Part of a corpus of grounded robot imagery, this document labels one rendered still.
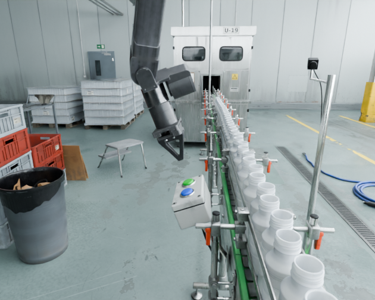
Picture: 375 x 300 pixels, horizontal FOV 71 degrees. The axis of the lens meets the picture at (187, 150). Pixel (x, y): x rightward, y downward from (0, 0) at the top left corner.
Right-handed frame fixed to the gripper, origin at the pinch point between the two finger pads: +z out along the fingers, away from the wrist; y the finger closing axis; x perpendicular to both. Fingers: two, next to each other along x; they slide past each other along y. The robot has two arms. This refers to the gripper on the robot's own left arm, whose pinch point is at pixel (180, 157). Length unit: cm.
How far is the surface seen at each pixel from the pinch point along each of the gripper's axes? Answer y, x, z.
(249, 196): -8.6, -13.8, 11.9
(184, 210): -10.2, 1.7, 9.8
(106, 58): 956, 316, -181
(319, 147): 69, -57, 39
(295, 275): -36.7, -15.8, 9.3
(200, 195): -9.4, -3.2, 7.7
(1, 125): 133, 154, -34
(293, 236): -29.2, -18.0, 9.4
